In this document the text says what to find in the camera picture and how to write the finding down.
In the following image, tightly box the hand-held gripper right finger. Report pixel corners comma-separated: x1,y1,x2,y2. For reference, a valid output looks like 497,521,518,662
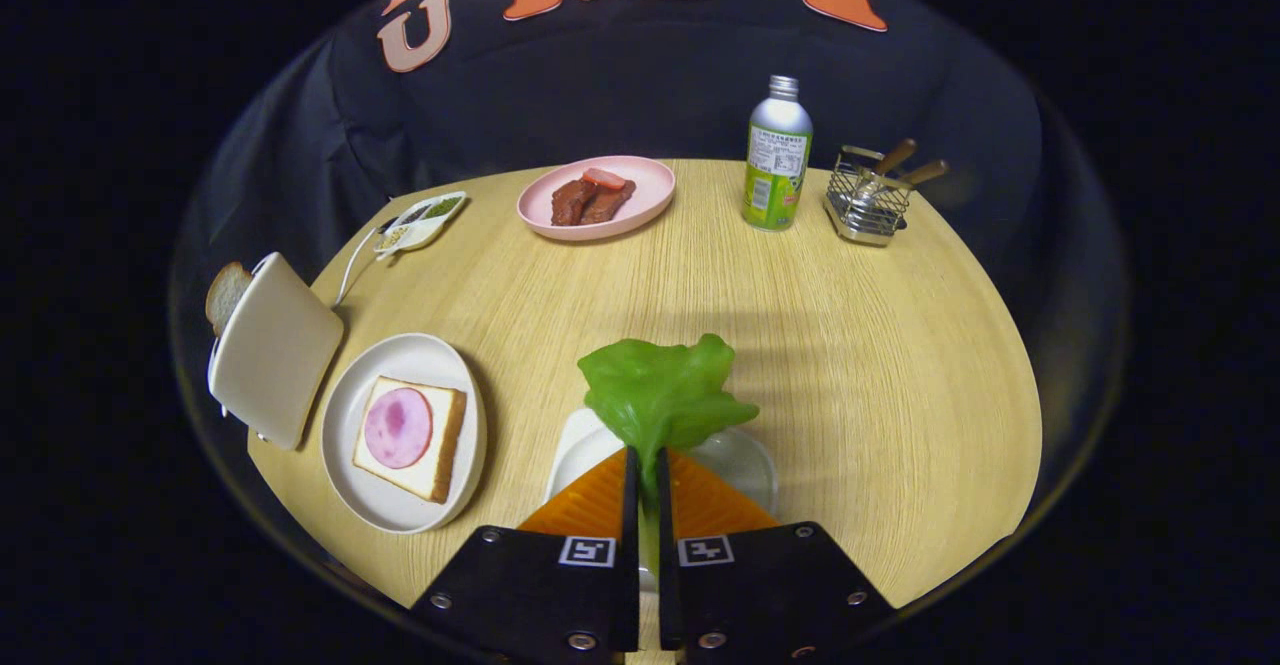
655,447,896,665

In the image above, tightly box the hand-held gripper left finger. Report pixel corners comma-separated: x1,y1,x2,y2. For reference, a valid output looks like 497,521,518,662
410,447,641,665

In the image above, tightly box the green lettuce leaf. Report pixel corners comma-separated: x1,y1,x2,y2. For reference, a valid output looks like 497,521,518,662
577,334,760,586

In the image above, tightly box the brown bread slice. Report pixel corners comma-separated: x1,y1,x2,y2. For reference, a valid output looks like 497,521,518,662
205,261,254,337

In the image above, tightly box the white square dish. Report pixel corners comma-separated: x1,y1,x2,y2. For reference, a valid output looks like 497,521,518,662
545,407,779,591

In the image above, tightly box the white square toast slice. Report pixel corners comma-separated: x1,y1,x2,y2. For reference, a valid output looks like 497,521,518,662
352,376,468,504

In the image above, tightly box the pink ham slice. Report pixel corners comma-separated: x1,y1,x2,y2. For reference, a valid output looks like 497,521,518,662
363,387,434,470

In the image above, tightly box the white round plate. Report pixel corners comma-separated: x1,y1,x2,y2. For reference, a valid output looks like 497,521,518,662
320,333,488,534

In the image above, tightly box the pink plate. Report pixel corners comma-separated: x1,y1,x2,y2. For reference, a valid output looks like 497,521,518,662
516,155,677,242

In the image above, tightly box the white divided tray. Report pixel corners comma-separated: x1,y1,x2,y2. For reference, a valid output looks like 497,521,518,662
373,191,468,262

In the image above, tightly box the silver bottle with green label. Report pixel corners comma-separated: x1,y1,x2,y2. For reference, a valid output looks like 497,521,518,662
742,75,814,233

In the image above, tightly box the white toaster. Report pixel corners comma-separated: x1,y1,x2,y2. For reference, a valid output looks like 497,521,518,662
207,251,345,451

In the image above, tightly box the white power cable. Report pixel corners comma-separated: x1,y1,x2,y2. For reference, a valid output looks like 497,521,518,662
332,228,386,308

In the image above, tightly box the wire utensil basket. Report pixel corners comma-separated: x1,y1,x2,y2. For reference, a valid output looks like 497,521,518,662
824,145,913,248

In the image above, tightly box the wooden-handled utensil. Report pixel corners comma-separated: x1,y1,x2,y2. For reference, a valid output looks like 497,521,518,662
880,159,950,196
860,138,917,196

